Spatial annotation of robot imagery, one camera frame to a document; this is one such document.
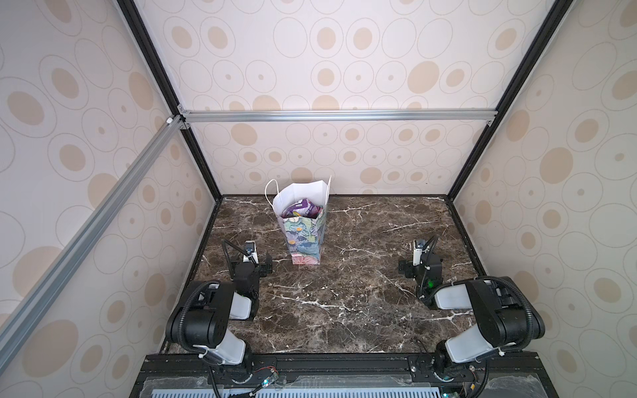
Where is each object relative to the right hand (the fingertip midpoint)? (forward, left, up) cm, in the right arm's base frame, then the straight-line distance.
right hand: (425, 256), depth 95 cm
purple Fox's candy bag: (+7, +46, +19) cm, 51 cm away
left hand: (-3, +63, +7) cm, 63 cm away
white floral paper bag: (-3, +45, +15) cm, 48 cm away
